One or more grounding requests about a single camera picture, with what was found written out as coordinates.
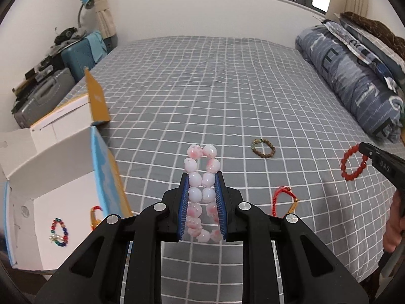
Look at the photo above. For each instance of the folded blue-grey quilt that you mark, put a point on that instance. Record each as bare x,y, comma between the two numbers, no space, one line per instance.
348,79

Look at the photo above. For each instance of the dark cloth heap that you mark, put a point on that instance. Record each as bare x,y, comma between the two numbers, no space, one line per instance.
68,34

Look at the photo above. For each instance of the black device stack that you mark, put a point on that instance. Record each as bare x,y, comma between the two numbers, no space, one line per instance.
44,66

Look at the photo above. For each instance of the light blue cloth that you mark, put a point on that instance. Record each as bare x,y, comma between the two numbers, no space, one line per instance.
96,46

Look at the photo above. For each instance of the grey patterned pillow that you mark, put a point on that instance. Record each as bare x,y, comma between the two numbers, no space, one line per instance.
357,49

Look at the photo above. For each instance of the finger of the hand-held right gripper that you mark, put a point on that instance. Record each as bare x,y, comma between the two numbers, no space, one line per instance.
384,164

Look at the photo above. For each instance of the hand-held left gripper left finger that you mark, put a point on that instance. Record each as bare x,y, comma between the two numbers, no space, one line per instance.
183,209

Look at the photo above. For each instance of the teal desk lamp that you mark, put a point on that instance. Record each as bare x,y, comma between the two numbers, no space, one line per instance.
88,2

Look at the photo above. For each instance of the white cardboard box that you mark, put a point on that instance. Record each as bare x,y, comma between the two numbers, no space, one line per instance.
57,164

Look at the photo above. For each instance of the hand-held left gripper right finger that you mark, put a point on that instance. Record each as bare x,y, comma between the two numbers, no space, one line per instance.
221,209

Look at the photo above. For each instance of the person's right hand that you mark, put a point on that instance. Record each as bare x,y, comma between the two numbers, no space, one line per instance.
392,228

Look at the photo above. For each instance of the grey checked bed sheet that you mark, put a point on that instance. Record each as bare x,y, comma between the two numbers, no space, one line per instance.
205,85

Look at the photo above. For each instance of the teal suitcase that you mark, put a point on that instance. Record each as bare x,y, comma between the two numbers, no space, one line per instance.
77,58

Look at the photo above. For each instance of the grey suitcase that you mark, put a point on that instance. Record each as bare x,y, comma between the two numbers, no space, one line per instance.
41,101

